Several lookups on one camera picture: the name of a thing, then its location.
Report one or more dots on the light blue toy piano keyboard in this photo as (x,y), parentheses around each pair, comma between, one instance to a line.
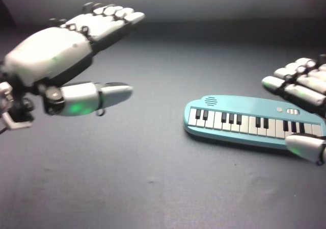
(242,106)

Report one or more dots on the grey table cloth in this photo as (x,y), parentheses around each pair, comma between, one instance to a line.
(127,175)

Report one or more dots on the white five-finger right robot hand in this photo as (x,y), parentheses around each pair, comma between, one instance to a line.
(303,92)

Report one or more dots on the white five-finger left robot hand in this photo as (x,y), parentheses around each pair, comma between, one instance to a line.
(48,53)

